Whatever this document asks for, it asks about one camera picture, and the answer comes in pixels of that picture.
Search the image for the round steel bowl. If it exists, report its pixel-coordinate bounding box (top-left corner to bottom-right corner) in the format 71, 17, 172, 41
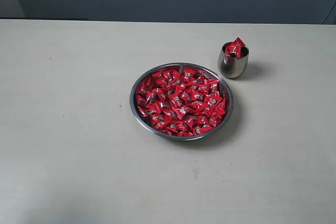
129, 62, 234, 142

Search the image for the small steel cup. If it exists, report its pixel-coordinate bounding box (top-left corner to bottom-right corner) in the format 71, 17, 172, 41
217, 41, 249, 79

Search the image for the pile of red wrapped candies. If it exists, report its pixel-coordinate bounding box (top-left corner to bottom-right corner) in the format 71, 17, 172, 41
136, 68, 228, 137

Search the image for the red candy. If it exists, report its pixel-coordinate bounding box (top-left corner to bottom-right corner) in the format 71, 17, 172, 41
224, 37, 248, 58

